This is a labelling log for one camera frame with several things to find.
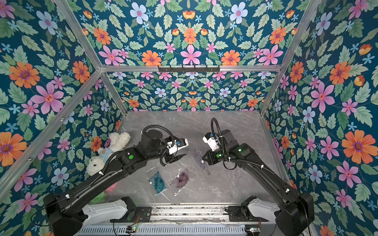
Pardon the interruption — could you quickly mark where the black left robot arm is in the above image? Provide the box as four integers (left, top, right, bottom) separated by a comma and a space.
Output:
43, 125, 189, 236

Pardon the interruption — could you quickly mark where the green round toy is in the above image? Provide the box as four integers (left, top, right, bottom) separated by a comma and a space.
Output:
90, 191, 107, 205

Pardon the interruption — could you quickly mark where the purple protractor set pouch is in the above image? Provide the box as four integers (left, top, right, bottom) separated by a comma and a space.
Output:
168, 168, 190, 196

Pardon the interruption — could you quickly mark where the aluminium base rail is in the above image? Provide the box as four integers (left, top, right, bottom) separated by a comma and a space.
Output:
78, 203, 283, 236

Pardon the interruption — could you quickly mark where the white plush bear toy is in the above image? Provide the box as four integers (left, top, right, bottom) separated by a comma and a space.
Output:
86, 132, 131, 176

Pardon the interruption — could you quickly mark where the clear purple ruler set pouch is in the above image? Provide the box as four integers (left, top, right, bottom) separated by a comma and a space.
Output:
193, 149, 211, 175

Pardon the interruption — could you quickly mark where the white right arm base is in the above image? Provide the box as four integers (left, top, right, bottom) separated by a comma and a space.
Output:
241, 196, 280, 222

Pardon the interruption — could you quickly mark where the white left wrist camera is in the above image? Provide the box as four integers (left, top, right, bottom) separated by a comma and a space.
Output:
167, 138, 189, 154

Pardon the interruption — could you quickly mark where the green ruler set pouch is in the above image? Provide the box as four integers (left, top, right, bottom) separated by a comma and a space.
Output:
146, 166, 167, 196

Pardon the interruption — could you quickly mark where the pink round toy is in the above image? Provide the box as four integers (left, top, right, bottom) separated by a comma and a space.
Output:
105, 183, 118, 192

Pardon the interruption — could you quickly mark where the black hook rail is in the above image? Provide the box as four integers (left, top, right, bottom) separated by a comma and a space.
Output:
157, 65, 221, 73

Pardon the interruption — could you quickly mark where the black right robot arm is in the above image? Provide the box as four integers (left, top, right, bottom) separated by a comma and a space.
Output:
201, 118, 315, 236

